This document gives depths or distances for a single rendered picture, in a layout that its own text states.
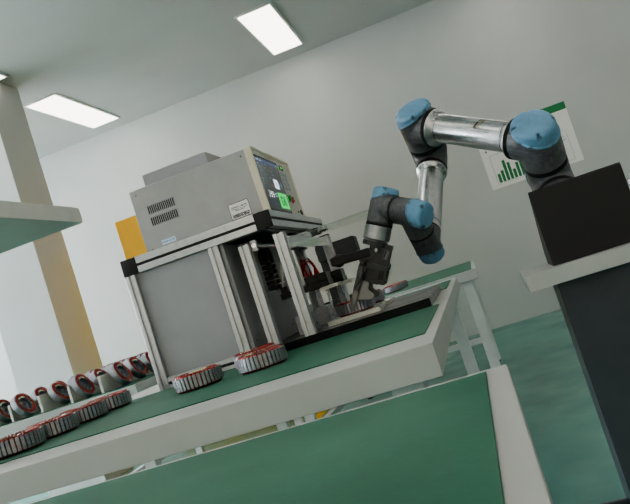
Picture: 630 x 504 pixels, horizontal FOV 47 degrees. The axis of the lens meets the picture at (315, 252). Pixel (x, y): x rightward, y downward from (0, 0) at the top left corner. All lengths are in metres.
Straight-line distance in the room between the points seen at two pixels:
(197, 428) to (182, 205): 1.06
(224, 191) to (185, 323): 0.39
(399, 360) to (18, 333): 5.18
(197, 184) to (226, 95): 5.86
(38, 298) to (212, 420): 4.87
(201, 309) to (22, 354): 4.21
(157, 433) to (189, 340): 0.82
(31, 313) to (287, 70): 3.63
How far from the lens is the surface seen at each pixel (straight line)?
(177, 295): 1.98
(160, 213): 2.13
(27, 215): 1.48
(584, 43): 7.68
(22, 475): 1.32
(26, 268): 6.01
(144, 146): 8.19
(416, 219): 1.93
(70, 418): 1.70
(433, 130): 2.19
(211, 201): 2.08
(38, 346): 6.01
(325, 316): 2.28
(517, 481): 0.38
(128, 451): 1.21
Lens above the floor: 0.86
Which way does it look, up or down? 3 degrees up
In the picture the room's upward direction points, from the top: 18 degrees counter-clockwise
